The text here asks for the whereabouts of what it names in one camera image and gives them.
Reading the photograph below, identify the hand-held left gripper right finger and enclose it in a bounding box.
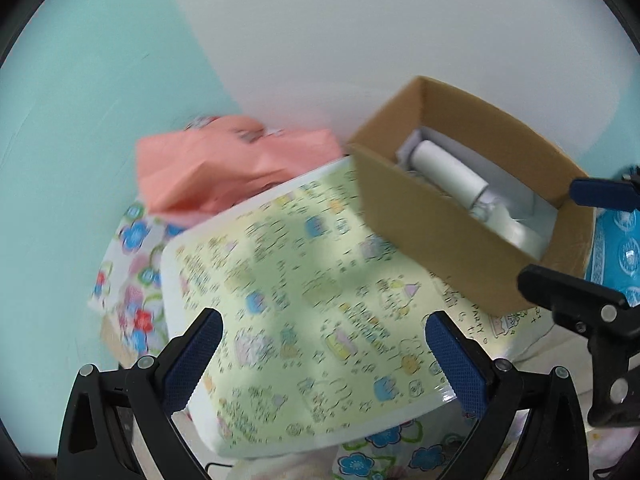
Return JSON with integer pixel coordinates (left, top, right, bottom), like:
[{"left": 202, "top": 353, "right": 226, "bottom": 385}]
[{"left": 424, "top": 310, "right": 591, "bottom": 480}]

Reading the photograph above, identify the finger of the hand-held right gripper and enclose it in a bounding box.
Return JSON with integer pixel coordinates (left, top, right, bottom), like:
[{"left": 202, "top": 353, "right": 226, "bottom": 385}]
[
  {"left": 517, "top": 265, "right": 640, "bottom": 428},
  {"left": 570, "top": 166, "right": 640, "bottom": 209}
]

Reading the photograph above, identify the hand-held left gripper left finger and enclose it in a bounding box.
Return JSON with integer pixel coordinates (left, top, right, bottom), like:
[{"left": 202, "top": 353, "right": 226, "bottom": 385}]
[{"left": 57, "top": 307, "right": 224, "bottom": 480}]

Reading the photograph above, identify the white cloth packet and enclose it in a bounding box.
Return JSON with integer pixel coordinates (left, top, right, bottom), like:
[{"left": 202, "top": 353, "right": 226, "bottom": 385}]
[{"left": 492, "top": 207, "right": 549, "bottom": 262}]

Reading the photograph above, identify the clear plastic spray bottle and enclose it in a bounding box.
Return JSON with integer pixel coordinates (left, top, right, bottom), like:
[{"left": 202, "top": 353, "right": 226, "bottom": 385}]
[{"left": 467, "top": 187, "right": 507, "bottom": 222}]

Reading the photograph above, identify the brown cardboard box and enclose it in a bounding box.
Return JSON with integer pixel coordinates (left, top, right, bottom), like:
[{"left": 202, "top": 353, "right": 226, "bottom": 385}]
[{"left": 345, "top": 76, "right": 596, "bottom": 317}]

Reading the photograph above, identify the white foam roll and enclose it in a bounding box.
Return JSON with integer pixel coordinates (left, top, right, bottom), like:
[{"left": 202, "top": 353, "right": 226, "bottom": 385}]
[{"left": 410, "top": 140, "right": 491, "bottom": 207}]

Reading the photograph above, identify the white plastic bottle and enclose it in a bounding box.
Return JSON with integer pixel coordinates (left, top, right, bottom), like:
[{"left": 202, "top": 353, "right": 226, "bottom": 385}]
[{"left": 397, "top": 127, "right": 559, "bottom": 241}]

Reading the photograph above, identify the yellow cartoon-print tray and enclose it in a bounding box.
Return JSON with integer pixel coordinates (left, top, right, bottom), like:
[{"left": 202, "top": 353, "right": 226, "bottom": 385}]
[{"left": 160, "top": 155, "right": 544, "bottom": 461}]

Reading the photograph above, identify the floral printed cloth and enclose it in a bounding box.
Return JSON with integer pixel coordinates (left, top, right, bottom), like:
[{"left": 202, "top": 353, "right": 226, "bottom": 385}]
[{"left": 87, "top": 202, "right": 473, "bottom": 480}]

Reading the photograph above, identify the pink paper bag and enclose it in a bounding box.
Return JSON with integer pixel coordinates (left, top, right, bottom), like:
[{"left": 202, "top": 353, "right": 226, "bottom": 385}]
[{"left": 136, "top": 115, "right": 344, "bottom": 229}]

